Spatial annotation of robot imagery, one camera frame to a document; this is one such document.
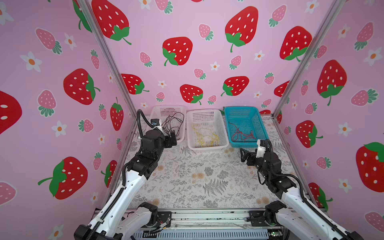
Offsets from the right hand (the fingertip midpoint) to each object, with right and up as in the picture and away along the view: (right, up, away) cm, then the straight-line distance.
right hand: (247, 149), depth 80 cm
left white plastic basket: (-56, +24, +36) cm, 71 cm away
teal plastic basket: (+10, +13, +35) cm, 39 cm away
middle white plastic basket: (-15, +19, +35) cm, 43 cm away
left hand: (-43, +10, -6) cm, 45 cm away
